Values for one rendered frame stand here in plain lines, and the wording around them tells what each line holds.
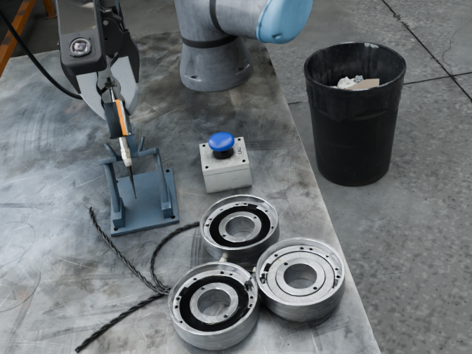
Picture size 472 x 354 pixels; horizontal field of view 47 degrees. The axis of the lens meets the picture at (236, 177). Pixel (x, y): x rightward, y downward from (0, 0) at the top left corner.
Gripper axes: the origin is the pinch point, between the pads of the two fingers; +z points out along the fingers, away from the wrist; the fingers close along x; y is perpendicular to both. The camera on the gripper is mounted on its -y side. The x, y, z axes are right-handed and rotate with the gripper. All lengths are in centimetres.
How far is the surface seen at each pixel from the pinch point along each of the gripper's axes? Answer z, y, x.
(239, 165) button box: 11.9, -1.7, -15.3
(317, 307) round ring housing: 13.0, -28.5, -19.3
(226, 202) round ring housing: 12.9, -8.1, -12.2
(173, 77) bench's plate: 16.3, 37.5, -7.6
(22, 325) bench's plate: 16.3, -19.2, 16.1
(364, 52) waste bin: 57, 106, -75
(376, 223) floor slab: 96, 61, -64
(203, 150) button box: 11.7, 3.6, -10.5
